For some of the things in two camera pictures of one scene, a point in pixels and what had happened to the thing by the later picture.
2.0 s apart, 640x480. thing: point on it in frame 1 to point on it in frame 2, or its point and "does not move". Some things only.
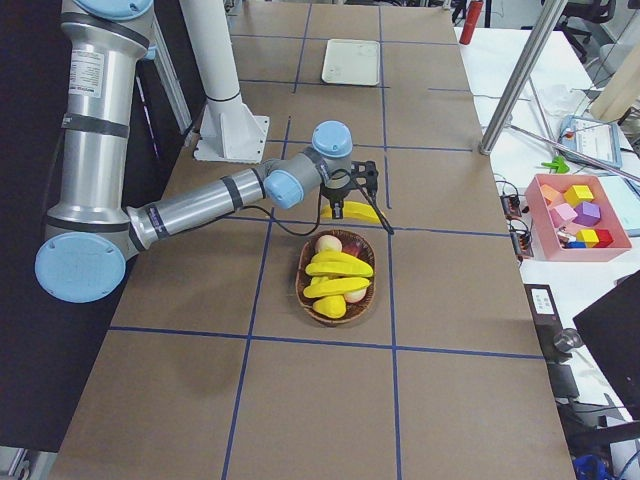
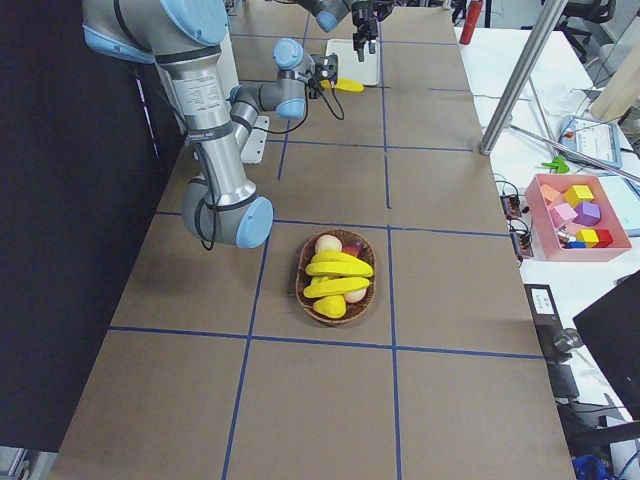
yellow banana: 336,263 does not move
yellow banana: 323,287 does not move
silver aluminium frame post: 522,74 does not move
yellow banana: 354,210 to 344,84
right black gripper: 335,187 to 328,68
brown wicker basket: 305,255 does not move
